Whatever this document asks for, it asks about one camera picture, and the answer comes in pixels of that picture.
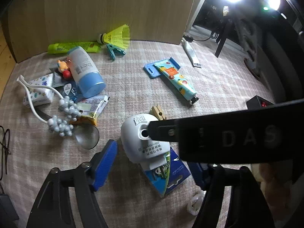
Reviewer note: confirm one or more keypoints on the black tripod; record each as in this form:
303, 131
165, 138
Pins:
223, 38

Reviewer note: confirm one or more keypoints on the plaid rug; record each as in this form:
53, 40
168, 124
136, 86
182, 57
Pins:
133, 92

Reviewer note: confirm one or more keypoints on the black power adapter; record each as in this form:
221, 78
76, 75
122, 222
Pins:
7, 206
187, 38

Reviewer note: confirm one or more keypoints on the white patterned tissue packet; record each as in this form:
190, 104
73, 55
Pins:
41, 80
40, 97

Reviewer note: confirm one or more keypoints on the yellow shuttlecock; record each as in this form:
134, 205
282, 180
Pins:
116, 36

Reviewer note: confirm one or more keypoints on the black storage box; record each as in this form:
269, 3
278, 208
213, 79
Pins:
255, 102

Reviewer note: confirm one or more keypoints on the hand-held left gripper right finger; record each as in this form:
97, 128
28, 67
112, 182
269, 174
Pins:
199, 173

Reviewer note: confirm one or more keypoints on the white plug-in device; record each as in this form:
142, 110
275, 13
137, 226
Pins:
135, 133

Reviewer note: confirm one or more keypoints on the fruit print hand cream tube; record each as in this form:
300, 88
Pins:
177, 80

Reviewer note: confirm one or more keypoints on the person's right hand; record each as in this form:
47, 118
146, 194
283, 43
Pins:
275, 178

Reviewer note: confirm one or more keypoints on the blue eye drop bottle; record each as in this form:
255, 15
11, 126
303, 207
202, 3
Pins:
71, 92

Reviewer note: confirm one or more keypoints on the orange toy figure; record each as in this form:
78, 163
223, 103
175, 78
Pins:
62, 65

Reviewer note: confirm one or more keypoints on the white and blue bottle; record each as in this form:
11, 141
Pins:
85, 73

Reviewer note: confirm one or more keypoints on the grey white ointment tube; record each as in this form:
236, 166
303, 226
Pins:
192, 53

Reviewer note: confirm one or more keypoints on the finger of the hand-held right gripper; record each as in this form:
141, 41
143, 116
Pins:
163, 130

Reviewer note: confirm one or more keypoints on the wooden clothespin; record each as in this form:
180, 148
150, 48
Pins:
158, 112

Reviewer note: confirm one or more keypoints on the clear plastic wrapper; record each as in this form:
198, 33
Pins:
193, 206

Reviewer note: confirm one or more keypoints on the red ball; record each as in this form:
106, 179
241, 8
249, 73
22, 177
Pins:
66, 74

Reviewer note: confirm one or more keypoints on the green tube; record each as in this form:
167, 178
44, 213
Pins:
68, 48

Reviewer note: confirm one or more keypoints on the white beaded massage roller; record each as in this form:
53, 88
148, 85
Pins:
68, 106

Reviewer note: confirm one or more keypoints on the blue plastic phone stand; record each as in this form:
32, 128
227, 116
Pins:
150, 70

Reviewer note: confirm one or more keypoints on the yellow green sachet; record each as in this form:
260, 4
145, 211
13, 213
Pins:
92, 106

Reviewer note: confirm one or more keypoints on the blue cartoon card package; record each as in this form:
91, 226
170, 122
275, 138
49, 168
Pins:
175, 173

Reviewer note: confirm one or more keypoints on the wooden cabinet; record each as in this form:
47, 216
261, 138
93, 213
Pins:
95, 9

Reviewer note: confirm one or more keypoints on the teal clothespin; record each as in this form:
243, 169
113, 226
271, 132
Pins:
114, 50

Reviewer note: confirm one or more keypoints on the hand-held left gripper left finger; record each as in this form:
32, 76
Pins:
104, 163

